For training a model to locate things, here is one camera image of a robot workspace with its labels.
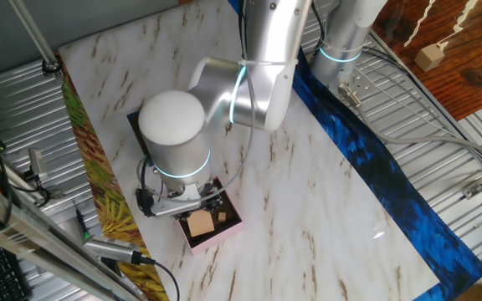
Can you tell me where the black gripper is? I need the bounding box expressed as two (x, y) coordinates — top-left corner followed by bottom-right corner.
(176, 179), (226, 222)

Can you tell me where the large wooden block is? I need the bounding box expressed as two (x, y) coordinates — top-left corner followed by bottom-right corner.
(186, 208), (217, 238)

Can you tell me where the pink open box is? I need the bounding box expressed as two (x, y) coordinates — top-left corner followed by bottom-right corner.
(176, 175), (244, 256)

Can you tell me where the dark blue open box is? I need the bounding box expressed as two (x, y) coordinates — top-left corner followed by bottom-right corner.
(126, 110), (155, 164)

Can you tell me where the white marble pattern board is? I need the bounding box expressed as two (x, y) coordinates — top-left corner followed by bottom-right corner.
(59, 0), (441, 301)

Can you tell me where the yellow green painted cloth strip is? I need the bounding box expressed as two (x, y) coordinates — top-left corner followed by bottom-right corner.
(56, 52), (171, 301)

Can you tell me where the green black screwdriver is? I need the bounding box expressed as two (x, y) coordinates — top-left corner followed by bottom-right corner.
(75, 207), (92, 242)

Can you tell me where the metal clamp tool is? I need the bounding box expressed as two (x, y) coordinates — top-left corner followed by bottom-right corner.
(28, 148), (49, 181)

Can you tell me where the blue painted cloth strip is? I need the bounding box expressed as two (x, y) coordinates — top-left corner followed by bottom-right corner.
(228, 0), (482, 301)

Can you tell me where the grey metal pole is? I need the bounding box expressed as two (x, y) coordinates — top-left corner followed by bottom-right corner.
(8, 0), (62, 76)

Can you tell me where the medium wooden cube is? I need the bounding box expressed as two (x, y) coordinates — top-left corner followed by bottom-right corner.
(413, 43), (446, 73)

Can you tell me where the brown wooden table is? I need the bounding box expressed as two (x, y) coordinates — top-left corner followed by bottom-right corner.
(370, 0), (482, 122)

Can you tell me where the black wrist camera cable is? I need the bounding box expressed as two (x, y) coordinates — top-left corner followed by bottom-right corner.
(135, 155), (157, 217)

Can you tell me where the black ribbed camera cable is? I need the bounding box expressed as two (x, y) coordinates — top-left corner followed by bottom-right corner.
(131, 252), (182, 301)

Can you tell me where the silver ribbed camera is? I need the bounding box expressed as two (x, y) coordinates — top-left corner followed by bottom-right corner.
(82, 234), (141, 265)

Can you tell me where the black small camera cable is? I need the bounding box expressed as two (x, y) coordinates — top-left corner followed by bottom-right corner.
(13, 171), (53, 209)

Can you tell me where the white cable tie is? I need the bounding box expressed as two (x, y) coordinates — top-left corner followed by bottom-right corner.
(238, 58), (300, 69)

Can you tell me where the aluminium frame beam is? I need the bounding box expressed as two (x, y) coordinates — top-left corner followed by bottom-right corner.
(0, 173), (146, 301)

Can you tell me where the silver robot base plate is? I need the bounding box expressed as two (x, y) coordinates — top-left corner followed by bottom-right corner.
(328, 66), (378, 99)

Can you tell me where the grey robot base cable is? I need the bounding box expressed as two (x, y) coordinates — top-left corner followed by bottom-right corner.
(336, 83), (482, 168)

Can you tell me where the black base cable bundle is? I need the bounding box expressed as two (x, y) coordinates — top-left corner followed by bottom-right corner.
(361, 44), (482, 171)

